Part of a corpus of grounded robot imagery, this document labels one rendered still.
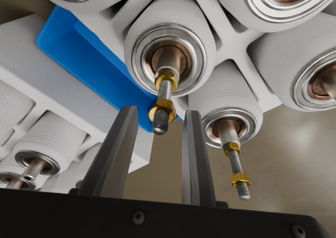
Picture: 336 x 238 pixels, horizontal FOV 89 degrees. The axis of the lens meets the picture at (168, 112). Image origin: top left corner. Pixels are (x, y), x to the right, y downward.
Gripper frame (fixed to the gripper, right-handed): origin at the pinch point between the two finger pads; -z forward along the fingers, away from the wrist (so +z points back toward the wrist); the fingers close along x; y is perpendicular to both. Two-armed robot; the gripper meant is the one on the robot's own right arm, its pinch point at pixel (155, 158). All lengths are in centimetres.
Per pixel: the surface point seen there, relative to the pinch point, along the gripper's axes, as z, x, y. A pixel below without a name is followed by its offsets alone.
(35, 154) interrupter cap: -11.0, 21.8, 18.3
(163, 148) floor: -36, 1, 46
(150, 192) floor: -36, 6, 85
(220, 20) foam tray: -18.4, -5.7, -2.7
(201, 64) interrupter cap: -11.0, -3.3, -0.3
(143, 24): -11.5, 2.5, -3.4
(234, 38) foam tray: -18.3, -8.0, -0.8
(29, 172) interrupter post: -8.8, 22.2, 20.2
